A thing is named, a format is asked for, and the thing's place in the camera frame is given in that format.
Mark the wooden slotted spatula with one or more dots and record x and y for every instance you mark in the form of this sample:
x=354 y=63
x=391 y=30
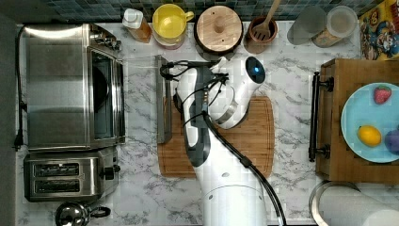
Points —
x=262 y=31

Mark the yellow lemon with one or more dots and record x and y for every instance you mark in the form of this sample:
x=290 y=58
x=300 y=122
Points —
x=369 y=135

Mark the yellow mug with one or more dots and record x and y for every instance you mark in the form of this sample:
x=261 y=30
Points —
x=169 y=23

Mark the stainless steel kettle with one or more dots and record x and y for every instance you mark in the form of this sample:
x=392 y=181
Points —
x=79 y=214

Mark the colourful cereal box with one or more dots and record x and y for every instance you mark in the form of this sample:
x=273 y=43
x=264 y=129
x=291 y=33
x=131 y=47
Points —
x=379 y=32

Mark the purple plum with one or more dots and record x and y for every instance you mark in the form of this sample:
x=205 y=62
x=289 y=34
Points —
x=392 y=141

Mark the red strawberry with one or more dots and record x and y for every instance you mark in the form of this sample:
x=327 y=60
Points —
x=382 y=94

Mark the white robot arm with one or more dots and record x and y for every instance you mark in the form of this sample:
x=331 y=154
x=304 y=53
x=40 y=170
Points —
x=217 y=95

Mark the wooden tray with black handle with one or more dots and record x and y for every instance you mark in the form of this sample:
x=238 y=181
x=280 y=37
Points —
x=348 y=94

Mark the bamboo cutting board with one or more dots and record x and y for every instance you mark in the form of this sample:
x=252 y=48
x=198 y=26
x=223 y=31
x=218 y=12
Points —
x=254 y=138

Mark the steel round holder base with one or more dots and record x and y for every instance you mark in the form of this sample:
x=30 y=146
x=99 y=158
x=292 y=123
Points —
x=316 y=196

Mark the amber bottle with white cap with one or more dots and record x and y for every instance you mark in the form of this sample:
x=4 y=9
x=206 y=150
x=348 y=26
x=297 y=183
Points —
x=137 y=25

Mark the clear jar with lid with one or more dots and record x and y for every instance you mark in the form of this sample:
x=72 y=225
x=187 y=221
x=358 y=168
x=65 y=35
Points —
x=341 y=23

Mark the light blue plate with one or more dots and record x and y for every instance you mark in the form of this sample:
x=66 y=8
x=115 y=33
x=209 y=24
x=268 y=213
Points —
x=360 y=109

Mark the black pot with wooden lid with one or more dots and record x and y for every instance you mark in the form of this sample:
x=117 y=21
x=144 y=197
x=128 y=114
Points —
x=218 y=30

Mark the grey plastic cup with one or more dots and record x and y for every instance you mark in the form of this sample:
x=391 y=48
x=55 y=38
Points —
x=309 y=22

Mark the brown utensil holder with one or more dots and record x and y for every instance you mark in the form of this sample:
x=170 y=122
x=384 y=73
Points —
x=255 y=42

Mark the stainless steel toaster oven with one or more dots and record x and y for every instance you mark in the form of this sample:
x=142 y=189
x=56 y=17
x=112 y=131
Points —
x=74 y=87

